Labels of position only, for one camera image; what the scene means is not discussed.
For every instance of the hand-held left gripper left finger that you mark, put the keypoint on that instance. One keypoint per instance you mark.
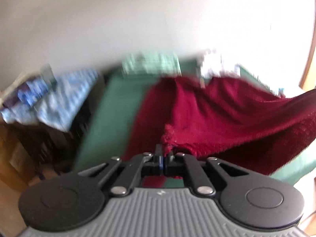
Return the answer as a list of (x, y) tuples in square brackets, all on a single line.
[(158, 163)]

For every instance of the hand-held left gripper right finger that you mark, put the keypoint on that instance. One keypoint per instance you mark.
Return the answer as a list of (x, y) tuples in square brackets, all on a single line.
[(170, 164)]

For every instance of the red knitted sweater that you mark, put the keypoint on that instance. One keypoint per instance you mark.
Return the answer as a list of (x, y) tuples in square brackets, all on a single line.
[(209, 118)]

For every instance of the green white striped folded garment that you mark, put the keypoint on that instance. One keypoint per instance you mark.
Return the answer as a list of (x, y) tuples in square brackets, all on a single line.
[(150, 63)]

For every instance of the blue floral towel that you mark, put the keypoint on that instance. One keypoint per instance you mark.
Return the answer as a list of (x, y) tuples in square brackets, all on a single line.
[(64, 103)]

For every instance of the white crumpled garment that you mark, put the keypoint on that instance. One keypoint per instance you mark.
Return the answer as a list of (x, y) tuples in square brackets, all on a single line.
[(217, 63)]

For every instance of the wooden window frame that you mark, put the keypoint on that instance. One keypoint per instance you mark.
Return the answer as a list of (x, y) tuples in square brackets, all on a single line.
[(308, 64)]

